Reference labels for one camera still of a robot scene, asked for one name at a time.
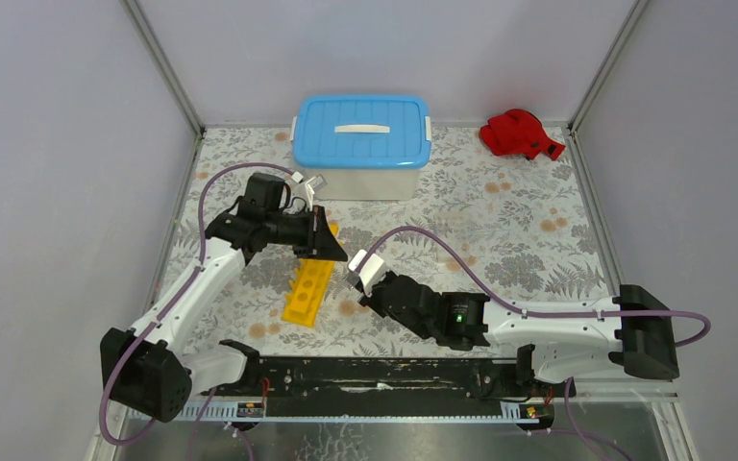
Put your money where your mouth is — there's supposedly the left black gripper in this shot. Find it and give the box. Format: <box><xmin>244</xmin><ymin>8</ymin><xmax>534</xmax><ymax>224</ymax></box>
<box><xmin>263</xmin><ymin>205</ymin><xmax>349</xmax><ymax>261</ymax></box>

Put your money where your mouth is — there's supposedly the white plastic storage bin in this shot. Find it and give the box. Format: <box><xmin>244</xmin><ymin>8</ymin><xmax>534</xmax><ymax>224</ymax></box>
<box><xmin>295</xmin><ymin>161</ymin><xmax>428</xmax><ymax>201</ymax></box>

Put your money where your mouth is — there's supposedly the blue plastic bin lid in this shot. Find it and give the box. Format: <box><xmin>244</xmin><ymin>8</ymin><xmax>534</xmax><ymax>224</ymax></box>
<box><xmin>291</xmin><ymin>94</ymin><xmax>431</xmax><ymax>170</ymax></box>

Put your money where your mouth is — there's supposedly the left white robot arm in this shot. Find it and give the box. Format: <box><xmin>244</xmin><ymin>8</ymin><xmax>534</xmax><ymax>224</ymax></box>
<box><xmin>99</xmin><ymin>173</ymin><xmax>347</xmax><ymax>423</ymax></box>

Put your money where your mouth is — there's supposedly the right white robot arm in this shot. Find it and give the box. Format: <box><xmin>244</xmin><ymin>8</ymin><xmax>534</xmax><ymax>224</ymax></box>
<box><xmin>352</xmin><ymin>271</ymin><xmax>680</xmax><ymax>396</ymax></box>

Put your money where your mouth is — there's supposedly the yellow test tube rack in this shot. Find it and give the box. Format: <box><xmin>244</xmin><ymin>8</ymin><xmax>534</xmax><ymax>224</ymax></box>
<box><xmin>281</xmin><ymin>222</ymin><xmax>341</xmax><ymax>329</ymax></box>

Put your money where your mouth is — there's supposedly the floral patterned table mat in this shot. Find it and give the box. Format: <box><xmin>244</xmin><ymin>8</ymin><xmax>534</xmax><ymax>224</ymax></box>
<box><xmin>185</xmin><ymin>127</ymin><xmax>610</xmax><ymax>357</ymax></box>

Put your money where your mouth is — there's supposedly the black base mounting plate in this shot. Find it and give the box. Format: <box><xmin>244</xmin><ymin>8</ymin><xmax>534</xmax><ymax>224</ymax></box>
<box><xmin>216</xmin><ymin>356</ymin><xmax>576</xmax><ymax>421</ymax></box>

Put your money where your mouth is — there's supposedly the red cloth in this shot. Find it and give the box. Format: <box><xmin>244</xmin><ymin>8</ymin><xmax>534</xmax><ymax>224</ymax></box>
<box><xmin>480</xmin><ymin>109</ymin><xmax>566</xmax><ymax>160</ymax></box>

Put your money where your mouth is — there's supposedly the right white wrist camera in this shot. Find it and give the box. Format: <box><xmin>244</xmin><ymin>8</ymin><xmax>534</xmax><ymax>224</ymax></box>
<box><xmin>346</xmin><ymin>250</ymin><xmax>388</xmax><ymax>297</ymax></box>

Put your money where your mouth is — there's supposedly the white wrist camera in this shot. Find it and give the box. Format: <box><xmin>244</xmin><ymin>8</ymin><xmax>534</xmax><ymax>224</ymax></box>
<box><xmin>289</xmin><ymin>171</ymin><xmax>328</xmax><ymax>207</ymax></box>
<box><xmin>346</xmin><ymin>250</ymin><xmax>388</xmax><ymax>297</ymax></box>

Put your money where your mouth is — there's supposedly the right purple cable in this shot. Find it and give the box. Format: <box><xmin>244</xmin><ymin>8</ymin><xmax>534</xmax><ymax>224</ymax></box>
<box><xmin>353</xmin><ymin>226</ymin><xmax>713</xmax><ymax>461</ymax></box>

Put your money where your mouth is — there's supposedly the purple cable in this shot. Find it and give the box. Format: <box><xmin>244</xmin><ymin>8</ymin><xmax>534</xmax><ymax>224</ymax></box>
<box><xmin>353</xmin><ymin>226</ymin><xmax>713</xmax><ymax>461</ymax></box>
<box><xmin>98</xmin><ymin>162</ymin><xmax>296</xmax><ymax>461</ymax></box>

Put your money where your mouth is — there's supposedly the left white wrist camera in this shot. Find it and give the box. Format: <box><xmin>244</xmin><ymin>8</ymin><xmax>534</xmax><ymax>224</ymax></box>
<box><xmin>289</xmin><ymin>171</ymin><xmax>328</xmax><ymax>207</ymax></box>

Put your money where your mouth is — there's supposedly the aluminium frame rail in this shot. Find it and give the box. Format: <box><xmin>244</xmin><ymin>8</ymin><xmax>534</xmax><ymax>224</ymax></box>
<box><xmin>574</xmin><ymin>378</ymin><xmax>678</xmax><ymax>403</ymax></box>

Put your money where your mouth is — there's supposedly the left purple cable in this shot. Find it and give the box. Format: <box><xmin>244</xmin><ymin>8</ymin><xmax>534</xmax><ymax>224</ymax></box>
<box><xmin>98</xmin><ymin>162</ymin><xmax>296</xmax><ymax>461</ymax></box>

